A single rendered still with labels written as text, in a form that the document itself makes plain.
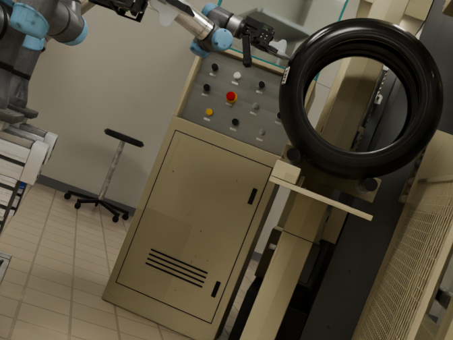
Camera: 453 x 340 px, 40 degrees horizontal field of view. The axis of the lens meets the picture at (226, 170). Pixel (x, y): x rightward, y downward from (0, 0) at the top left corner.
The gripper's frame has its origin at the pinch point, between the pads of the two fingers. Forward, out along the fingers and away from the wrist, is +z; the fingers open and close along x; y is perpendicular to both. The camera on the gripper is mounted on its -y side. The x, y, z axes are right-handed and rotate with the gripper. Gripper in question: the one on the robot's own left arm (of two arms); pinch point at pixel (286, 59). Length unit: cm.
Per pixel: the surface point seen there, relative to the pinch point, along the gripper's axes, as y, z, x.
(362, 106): 1.5, 32.1, 26.8
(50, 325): -126, -29, -4
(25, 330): -127, -32, -19
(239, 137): -31, -10, 57
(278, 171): -37.2, 17.5, -10.2
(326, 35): 11.4, 9.8, -11.0
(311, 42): 7.0, 6.5, -10.3
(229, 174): -48, -5, 52
